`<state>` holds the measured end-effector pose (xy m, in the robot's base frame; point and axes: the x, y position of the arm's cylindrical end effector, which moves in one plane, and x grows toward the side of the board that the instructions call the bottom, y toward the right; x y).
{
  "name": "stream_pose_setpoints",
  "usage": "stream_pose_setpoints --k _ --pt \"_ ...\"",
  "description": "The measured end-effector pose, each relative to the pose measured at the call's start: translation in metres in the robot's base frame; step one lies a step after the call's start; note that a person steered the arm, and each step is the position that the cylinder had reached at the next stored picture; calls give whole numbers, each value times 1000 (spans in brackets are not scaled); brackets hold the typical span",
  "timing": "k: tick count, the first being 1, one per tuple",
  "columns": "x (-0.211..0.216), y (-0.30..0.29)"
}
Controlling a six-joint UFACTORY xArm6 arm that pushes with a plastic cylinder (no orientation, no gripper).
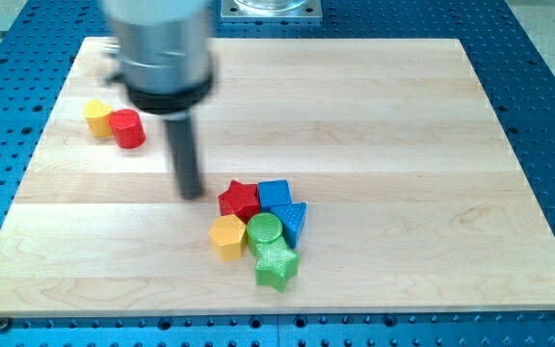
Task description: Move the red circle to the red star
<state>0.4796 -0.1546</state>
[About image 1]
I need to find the red cylinder block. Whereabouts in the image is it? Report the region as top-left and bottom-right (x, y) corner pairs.
(109, 109), (145, 149)

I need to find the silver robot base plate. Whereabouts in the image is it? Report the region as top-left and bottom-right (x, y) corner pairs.
(219, 0), (323, 22)

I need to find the yellow heart block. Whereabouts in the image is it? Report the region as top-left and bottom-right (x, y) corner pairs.
(83, 99), (113, 138)

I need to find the yellow hexagon block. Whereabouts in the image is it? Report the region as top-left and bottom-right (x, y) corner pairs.
(208, 214), (247, 261)

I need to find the green star block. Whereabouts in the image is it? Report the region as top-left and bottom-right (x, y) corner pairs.
(251, 236), (300, 292)

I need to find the wooden board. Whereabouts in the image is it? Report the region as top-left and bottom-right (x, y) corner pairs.
(0, 38), (555, 317)

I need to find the blue triangle block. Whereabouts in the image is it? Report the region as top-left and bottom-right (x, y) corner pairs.
(270, 202), (307, 249)

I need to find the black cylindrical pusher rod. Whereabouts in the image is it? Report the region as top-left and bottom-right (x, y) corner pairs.
(164, 115), (203, 200)

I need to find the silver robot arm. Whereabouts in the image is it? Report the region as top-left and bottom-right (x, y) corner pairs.
(100, 0), (214, 200)

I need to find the green cylinder block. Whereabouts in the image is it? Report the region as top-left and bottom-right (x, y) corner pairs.
(247, 212), (282, 256)

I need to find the red star block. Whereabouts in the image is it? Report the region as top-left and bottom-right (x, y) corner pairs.
(218, 180), (261, 224)

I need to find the blue perforated table plate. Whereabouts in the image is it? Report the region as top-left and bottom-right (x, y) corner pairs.
(0, 1), (555, 346)

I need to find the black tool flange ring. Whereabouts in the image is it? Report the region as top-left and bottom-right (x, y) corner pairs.
(125, 72), (214, 116)

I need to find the blue cube block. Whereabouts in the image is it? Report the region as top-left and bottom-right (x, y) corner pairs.
(257, 179), (292, 212)

